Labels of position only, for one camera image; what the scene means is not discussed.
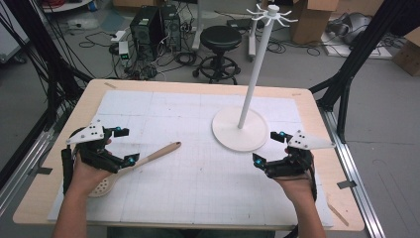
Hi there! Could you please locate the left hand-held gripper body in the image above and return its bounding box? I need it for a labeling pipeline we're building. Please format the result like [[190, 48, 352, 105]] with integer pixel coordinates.
[[64, 119, 121, 175]]

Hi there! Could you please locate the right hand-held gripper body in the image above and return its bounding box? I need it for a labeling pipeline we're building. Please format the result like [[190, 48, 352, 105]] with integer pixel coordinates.
[[263, 129, 337, 180]]

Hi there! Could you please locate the wooden slotted spoon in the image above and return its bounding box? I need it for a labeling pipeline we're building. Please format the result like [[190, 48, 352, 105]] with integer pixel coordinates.
[[88, 141, 182, 198]]

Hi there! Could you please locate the person's left hand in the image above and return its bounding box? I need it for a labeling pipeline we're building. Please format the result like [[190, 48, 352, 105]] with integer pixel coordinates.
[[69, 138, 113, 197]]

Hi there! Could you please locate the person's right hand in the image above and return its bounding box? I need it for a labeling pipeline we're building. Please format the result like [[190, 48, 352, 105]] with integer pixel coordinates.
[[274, 148, 315, 204]]

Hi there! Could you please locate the white hook stand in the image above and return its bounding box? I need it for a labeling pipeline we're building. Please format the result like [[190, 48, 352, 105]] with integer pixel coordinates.
[[211, 3, 299, 153]]

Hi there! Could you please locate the wooden table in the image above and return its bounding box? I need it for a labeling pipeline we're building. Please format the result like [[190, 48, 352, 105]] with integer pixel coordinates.
[[12, 78, 367, 233]]

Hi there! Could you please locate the white grid mat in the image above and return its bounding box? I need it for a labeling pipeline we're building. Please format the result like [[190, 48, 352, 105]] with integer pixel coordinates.
[[48, 89, 335, 229]]

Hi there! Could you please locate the white power adapter box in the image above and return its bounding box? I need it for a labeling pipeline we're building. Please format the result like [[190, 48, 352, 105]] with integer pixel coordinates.
[[118, 41, 131, 61]]

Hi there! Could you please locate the white power strip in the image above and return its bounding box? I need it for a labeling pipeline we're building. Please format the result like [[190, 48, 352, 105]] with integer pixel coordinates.
[[110, 30, 127, 44]]

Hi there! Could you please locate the white stand leg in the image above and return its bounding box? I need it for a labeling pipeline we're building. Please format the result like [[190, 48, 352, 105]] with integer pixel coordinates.
[[191, 0, 204, 52], [247, 13, 260, 63]]

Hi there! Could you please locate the large black computer tower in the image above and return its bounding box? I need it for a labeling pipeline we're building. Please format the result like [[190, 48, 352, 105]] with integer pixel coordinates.
[[129, 5, 163, 62]]

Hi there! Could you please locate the black round stool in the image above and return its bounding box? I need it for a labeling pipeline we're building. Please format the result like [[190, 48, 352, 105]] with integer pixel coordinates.
[[191, 25, 244, 85]]

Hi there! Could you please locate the small black computer tower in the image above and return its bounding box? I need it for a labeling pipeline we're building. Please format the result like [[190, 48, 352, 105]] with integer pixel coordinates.
[[159, 4, 183, 54]]

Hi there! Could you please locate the tall cardboard box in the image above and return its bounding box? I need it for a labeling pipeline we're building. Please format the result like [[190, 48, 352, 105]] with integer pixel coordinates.
[[289, 0, 341, 46]]

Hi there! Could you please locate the round white table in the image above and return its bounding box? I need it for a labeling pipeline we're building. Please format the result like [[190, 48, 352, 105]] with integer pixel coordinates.
[[40, 0, 94, 14]]

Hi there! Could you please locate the low cardboard box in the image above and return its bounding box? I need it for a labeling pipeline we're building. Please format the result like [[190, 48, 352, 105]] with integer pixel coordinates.
[[391, 27, 420, 77]]

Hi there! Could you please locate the aluminium rail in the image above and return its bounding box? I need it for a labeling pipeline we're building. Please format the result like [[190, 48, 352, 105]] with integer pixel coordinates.
[[0, 108, 67, 217], [317, 104, 386, 238]]

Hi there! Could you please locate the tangle of black floor cables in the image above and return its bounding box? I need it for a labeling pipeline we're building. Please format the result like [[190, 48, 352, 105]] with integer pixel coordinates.
[[77, 19, 206, 82]]

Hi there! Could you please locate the black metal frame stand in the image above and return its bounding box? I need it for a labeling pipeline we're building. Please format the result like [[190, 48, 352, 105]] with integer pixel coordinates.
[[308, 0, 420, 145], [0, 0, 94, 133]]

